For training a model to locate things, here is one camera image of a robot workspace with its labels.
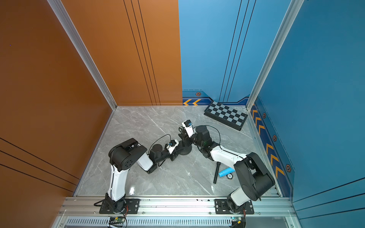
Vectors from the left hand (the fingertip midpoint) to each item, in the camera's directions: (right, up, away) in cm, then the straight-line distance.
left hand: (181, 145), depth 94 cm
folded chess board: (+36, +20, +15) cm, 44 cm away
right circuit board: (+29, -34, -25) cm, 51 cm away
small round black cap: (+29, -16, -11) cm, 35 cm away
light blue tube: (+27, -14, -10) cm, 32 cm away
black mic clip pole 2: (+23, -11, -8) cm, 27 cm away
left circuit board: (-32, -34, -22) cm, 52 cm away
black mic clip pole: (+2, +8, -18) cm, 20 cm away
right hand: (+1, +9, -8) cm, 12 cm away
